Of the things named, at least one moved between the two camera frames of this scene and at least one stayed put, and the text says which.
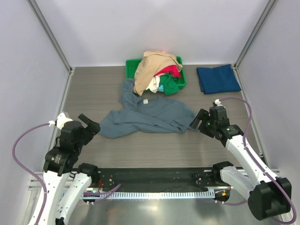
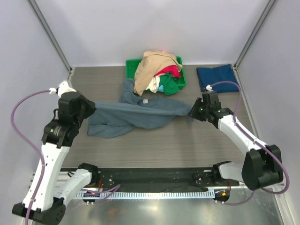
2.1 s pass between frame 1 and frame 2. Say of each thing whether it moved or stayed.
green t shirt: stayed
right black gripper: moved
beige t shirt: stayed
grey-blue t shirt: moved
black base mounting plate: stayed
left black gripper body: moved
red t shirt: stayed
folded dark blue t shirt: stayed
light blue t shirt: stayed
